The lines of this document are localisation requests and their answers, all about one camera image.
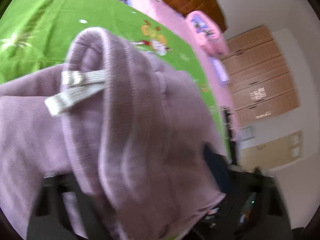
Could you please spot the cardboard box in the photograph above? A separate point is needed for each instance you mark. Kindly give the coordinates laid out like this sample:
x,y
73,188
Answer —
x,y
273,153

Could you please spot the rolled pink quilt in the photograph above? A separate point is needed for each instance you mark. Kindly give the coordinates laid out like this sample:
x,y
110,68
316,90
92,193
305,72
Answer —
x,y
207,34

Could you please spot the lilac knit pants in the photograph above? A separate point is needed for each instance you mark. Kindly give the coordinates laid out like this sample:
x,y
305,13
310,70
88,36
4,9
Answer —
x,y
131,129

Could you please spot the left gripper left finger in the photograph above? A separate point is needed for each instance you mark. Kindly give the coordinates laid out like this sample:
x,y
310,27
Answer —
x,y
49,218

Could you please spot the green cartoon bed sheet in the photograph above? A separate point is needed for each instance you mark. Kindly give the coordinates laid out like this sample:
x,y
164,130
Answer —
x,y
36,34

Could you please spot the pink bed sheet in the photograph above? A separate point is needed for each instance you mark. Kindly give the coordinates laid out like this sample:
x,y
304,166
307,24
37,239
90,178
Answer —
x,y
162,13

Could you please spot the folded lilac white cloth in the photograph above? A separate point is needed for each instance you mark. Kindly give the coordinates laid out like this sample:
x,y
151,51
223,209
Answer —
x,y
220,71

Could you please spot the wooden wardrobe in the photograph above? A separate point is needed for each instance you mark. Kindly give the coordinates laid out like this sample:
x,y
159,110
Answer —
x,y
261,85

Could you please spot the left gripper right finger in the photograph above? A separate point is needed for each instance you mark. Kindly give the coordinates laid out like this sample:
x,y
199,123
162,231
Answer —
x,y
217,169

